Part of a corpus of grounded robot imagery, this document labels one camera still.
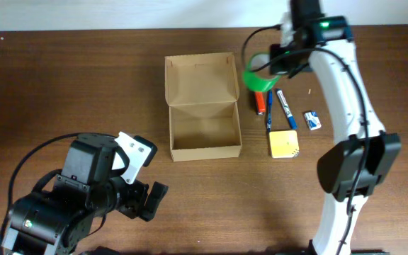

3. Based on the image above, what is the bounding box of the green tape roll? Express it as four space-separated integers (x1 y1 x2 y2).
242 52 281 92

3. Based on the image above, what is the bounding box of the brown cardboard box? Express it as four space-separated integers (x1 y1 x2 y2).
164 52 242 162

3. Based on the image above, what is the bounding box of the yellow sticky note pad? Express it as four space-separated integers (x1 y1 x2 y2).
268 130 300 159

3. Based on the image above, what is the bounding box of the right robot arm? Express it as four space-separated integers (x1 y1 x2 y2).
269 0 402 254

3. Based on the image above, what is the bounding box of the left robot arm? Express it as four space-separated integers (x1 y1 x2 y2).
0 132 169 254

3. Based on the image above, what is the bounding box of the blue pen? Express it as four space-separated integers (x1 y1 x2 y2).
266 90 273 132

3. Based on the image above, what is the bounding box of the white blue eraser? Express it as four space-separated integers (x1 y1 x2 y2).
304 110 322 131

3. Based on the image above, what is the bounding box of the blue white marker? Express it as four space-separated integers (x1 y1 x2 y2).
276 89 298 130

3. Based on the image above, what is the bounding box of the left black cable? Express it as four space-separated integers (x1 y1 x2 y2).
0 132 120 255

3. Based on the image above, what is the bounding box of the black cable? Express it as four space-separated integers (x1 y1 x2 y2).
240 23 370 255
0 132 120 255

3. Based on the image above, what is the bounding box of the right black cable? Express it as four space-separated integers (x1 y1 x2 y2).
240 23 370 255

